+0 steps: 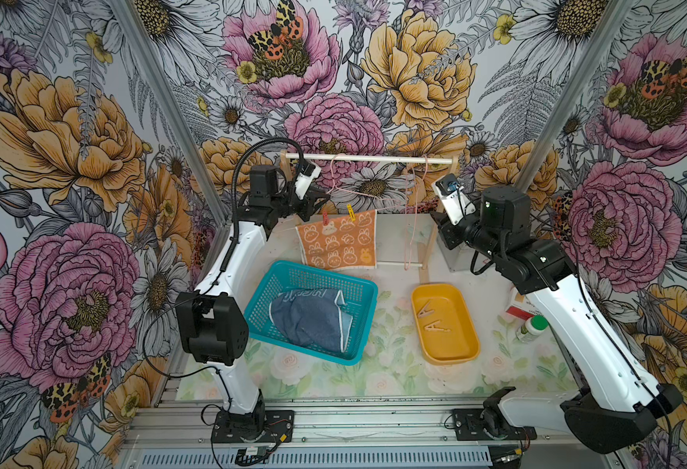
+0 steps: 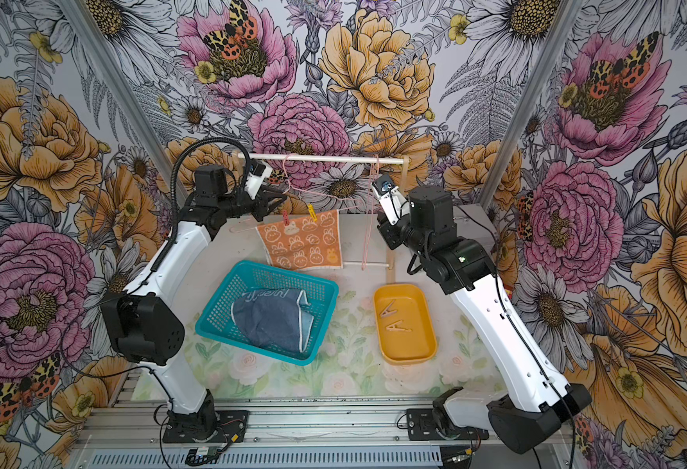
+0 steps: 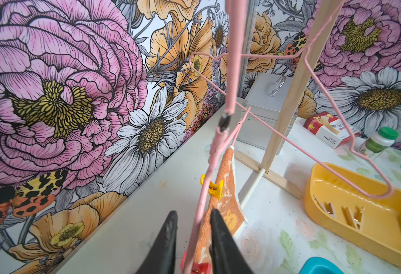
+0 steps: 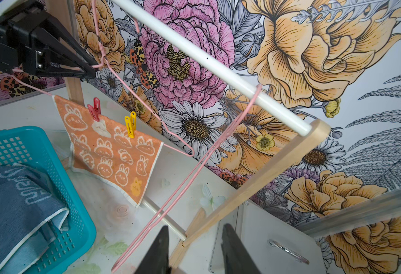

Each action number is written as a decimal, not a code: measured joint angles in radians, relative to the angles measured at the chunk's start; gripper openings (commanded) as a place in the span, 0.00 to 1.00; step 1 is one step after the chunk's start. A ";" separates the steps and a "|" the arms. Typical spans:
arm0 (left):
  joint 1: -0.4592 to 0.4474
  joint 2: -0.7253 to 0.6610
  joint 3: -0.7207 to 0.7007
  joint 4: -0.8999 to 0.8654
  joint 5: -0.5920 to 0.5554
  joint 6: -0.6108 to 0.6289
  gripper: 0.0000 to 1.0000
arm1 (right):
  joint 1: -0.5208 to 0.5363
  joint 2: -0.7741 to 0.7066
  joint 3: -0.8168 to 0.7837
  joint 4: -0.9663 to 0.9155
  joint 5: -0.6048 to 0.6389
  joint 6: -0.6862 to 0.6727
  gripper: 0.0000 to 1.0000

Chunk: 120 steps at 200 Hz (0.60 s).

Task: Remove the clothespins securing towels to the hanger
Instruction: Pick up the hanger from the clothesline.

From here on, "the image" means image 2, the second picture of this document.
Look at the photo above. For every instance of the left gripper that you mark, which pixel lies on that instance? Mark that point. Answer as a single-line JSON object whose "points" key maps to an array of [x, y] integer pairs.
{"points": [[258, 197]]}

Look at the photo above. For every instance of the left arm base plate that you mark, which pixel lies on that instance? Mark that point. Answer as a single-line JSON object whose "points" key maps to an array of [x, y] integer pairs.
{"points": [[225, 426]]}

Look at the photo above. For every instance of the wooden clothes rack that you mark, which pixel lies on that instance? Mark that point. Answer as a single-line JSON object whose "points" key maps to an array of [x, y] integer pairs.
{"points": [[390, 262]]}

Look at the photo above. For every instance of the blue towel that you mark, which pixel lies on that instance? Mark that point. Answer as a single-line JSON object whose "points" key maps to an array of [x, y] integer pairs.
{"points": [[274, 317]]}

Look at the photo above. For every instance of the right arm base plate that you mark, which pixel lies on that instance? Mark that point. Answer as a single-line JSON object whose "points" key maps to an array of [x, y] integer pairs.
{"points": [[428, 424]]}

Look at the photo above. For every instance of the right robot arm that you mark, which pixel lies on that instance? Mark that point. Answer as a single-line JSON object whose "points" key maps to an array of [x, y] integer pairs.
{"points": [[539, 398]]}

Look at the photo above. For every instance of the yellow clothespin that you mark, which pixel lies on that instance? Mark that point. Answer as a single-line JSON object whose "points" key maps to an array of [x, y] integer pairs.
{"points": [[312, 213]]}

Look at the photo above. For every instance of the aluminium front rail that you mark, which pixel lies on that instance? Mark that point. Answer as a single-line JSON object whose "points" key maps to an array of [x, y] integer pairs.
{"points": [[272, 423]]}

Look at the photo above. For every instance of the silver metal case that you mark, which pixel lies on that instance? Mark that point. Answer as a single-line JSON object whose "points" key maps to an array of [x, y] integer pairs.
{"points": [[474, 224]]}

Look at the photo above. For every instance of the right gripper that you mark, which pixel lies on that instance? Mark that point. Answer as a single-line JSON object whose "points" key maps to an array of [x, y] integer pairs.
{"points": [[388, 231]]}

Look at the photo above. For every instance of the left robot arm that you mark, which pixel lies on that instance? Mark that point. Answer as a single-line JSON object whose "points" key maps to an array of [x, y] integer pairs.
{"points": [[143, 322]]}

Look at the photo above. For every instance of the orange bunny towel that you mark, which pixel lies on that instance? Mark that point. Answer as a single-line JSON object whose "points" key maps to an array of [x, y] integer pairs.
{"points": [[306, 243]]}

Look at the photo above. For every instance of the teal plastic basket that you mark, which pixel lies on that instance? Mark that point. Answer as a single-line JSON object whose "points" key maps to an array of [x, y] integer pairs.
{"points": [[215, 322]]}

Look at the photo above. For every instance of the beige clothespin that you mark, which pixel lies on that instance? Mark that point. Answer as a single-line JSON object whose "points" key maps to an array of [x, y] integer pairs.
{"points": [[398, 326], [389, 310]]}

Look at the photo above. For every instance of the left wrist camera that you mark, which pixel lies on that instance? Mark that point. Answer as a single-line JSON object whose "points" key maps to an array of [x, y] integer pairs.
{"points": [[257, 173]]}

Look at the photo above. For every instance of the yellow plastic tray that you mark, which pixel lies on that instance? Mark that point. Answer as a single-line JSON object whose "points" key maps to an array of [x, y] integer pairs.
{"points": [[399, 348]]}

